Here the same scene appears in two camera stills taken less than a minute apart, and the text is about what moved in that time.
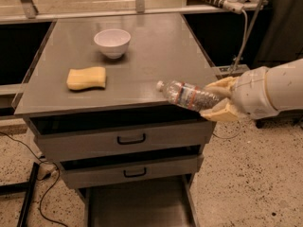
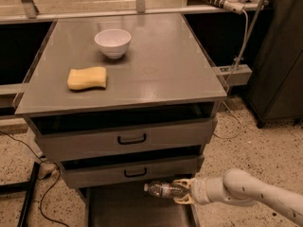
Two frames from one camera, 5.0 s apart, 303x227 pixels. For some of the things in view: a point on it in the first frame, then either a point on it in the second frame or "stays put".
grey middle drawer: x=129 y=166 stays put
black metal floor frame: x=22 y=187 stays put
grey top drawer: x=62 y=137 stays put
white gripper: x=251 y=92 → x=198 y=191
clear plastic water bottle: x=189 y=96 → x=166 y=190
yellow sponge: x=87 y=78 stays put
